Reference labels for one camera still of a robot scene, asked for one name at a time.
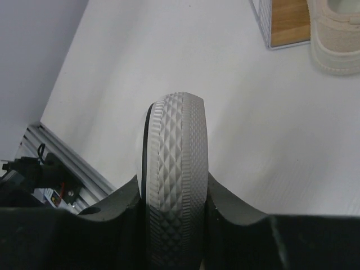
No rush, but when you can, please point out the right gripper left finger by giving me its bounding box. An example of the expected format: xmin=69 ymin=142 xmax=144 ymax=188
xmin=1 ymin=178 xmax=147 ymax=269

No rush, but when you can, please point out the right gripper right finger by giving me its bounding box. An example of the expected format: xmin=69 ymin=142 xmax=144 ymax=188
xmin=199 ymin=173 xmax=359 ymax=269

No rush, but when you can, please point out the blue canvas sneaker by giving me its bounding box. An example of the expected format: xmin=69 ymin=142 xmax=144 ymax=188
xmin=136 ymin=92 xmax=209 ymax=269

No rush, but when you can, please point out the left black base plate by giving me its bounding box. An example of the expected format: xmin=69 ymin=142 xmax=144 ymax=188
xmin=1 ymin=143 xmax=83 ymax=208

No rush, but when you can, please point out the aluminium mounting rail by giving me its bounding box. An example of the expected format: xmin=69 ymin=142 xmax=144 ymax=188
xmin=15 ymin=123 xmax=116 ymax=214

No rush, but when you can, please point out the white wire wooden shoe shelf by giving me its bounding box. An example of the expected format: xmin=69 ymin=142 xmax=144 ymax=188
xmin=249 ymin=0 xmax=310 ymax=50

